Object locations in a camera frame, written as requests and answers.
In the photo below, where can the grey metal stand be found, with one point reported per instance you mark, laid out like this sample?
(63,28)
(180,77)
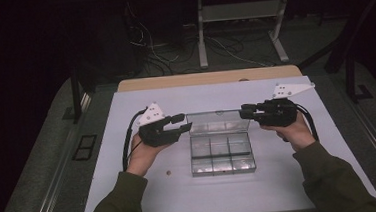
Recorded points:
(241,11)

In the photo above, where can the black floor socket plate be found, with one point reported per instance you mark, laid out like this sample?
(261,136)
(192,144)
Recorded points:
(84,147)

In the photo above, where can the wooden table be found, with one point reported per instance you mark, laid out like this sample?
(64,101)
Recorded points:
(190,79)

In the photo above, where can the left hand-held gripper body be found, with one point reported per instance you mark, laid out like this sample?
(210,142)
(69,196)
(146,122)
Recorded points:
(154,135)

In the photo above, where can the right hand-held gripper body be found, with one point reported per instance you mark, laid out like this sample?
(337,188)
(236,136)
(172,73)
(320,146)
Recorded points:
(278,113)

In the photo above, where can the person's right hand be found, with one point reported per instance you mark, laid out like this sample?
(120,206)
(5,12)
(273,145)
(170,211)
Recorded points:
(295,135)

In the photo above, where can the white board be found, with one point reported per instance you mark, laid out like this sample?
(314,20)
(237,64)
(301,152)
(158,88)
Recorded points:
(169,201)

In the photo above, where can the clear plastic compartment box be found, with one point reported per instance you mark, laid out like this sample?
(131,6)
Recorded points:
(220,150)

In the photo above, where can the person's left hand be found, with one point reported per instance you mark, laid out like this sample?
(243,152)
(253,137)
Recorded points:
(144,155)

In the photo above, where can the black metal stand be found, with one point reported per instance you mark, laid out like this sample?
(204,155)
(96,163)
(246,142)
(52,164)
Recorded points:
(76,100)
(351,81)

